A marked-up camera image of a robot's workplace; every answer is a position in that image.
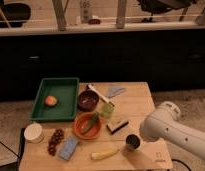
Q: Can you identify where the blue sponge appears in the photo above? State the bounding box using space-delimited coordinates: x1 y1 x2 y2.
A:
59 136 78 161

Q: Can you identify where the dark purple bowl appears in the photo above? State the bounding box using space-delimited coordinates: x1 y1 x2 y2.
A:
77 90 99 112

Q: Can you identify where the green vegetable toy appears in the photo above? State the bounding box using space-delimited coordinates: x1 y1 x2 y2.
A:
81 112 100 134

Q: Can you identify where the black cable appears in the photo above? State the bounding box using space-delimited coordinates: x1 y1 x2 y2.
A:
171 158 194 171

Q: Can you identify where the dark red grape bunch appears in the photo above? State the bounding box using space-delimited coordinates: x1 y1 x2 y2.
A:
48 129 64 156

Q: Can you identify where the grey blue cloth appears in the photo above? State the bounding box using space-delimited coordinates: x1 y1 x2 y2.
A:
107 86 125 98

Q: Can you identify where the white handled knife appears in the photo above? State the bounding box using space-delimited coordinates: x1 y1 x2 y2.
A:
87 84 115 106

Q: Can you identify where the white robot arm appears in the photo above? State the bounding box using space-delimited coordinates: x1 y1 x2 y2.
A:
139 101 205 161

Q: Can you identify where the light green plastic cup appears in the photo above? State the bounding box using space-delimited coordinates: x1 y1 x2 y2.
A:
101 103 114 119

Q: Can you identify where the orange plate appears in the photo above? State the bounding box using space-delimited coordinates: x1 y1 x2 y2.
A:
72 113 102 140

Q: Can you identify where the wooden block brush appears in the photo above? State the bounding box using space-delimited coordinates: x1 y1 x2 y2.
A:
106 117 129 134

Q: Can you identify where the orange peach fruit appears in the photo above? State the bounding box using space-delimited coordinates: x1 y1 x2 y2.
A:
44 95 58 107

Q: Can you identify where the yellow corn cob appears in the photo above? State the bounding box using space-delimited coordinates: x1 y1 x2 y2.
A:
91 149 118 160

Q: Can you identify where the black office chair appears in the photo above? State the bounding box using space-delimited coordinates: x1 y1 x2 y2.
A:
137 0 197 23

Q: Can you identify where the metal cup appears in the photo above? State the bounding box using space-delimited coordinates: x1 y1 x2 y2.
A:
126 134 140 151

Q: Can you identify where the green plastic tray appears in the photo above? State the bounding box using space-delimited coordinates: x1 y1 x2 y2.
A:
30 78 79 122

